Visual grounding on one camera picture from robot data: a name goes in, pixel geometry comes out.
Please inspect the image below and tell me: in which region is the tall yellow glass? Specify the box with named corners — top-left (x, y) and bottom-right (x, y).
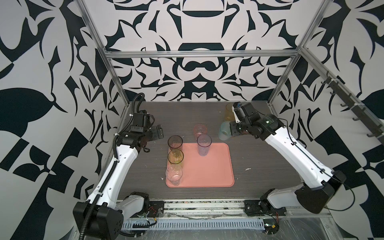
top-left (225, 103), bottom-right (236, 122)

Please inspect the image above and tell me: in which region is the tall dark grey glass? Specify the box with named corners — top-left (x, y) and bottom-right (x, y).
top-left (168, 135), bottom-right (183, 151)

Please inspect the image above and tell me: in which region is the teal glass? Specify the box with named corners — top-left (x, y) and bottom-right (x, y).
top-left (218, 121), bottom-right (232, 141)

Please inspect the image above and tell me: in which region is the tall green glass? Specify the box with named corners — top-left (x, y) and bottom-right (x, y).
top-left (168, 149), bottom-right (184, 167)

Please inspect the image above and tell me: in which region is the tall clear glass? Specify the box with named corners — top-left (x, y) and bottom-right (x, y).
top-left (166, 165), bottom-right (183, 186)

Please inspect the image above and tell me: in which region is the short pink glass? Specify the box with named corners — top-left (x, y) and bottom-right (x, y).
top-left (193, 124), bottom-right (208, 140)

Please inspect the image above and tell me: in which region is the tall blue glass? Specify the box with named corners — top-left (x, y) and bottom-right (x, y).
top-left (197, 135), bottom-right (212, 157)

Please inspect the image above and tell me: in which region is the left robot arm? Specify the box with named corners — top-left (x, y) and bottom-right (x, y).
top-left (73, 93), bottom-right (164, 240)

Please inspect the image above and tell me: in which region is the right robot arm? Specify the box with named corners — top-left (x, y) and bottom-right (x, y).
top-left (229, 102), bottom-right (347, 214)

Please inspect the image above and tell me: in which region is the pink tray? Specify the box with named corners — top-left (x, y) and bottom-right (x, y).
top-left (166, 143), bottom-right (235, 188)

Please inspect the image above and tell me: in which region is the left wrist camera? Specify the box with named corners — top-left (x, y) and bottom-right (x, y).
top-left (129, 110), bottom-right (155, 133)

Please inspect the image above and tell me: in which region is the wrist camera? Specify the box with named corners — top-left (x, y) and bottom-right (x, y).
top-left (129, 110), bottom-right (155, 133)
top-left (232, 102), bottom-right (242, 111)

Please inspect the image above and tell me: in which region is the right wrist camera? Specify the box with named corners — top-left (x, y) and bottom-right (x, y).
top-left (232, 102), bottom-right (242, 111)

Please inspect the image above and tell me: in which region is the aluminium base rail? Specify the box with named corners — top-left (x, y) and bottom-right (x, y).
top-left (76, 198), bottom-right (331, 221)

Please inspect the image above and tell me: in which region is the white cable duct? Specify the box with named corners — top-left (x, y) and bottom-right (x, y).
top-left (122, 219), bottom-right (265, 231)

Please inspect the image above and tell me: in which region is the black hook rail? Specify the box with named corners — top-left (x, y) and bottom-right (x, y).
top-left (321, 71), bottom-right (384, 145)

